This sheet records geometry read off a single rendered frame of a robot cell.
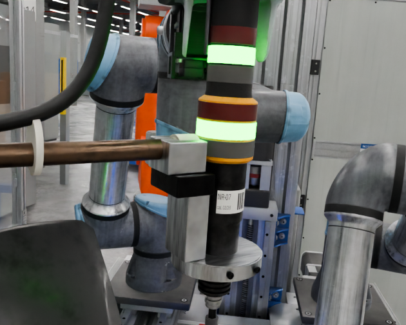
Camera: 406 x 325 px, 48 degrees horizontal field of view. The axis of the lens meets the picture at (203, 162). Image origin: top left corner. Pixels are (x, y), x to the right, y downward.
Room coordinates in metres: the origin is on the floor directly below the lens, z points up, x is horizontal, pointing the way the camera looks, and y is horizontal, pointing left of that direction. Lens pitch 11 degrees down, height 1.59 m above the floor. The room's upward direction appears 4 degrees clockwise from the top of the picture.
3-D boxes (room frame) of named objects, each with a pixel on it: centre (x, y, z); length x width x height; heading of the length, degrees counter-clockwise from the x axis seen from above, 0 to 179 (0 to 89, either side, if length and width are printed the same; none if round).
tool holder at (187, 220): (0.33, -0.01, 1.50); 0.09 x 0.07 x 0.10; 124
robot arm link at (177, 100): (0.62, 0.01, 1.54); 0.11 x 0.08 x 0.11; 113
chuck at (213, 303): (0.33, -0.02, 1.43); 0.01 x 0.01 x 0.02
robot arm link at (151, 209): (1.15, 0.12, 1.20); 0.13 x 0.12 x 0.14; 113
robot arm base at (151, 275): (1.15, 0.11, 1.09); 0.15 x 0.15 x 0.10
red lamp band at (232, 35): (0.33, -0.02, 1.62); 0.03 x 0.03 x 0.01
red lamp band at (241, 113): (0.33, -0.02, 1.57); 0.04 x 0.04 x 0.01
